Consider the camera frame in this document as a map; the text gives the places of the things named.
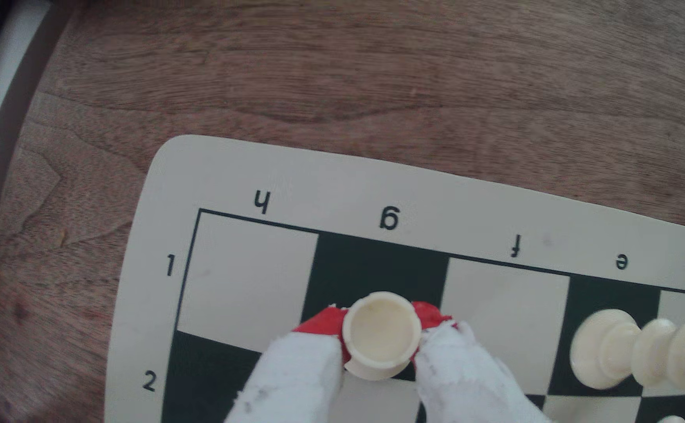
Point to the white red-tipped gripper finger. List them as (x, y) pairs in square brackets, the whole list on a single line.
[(295, 382), (466, 382)]

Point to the white rook chess piece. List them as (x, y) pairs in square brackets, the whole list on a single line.
[(380, 335)]

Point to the green and cream chess board mat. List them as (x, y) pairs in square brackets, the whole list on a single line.
[(248, 282)]

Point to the white king chess piece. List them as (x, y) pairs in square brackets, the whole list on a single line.
[(624, 349)]

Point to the white knight chess piece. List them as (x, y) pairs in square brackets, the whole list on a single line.
[(673, 419)]

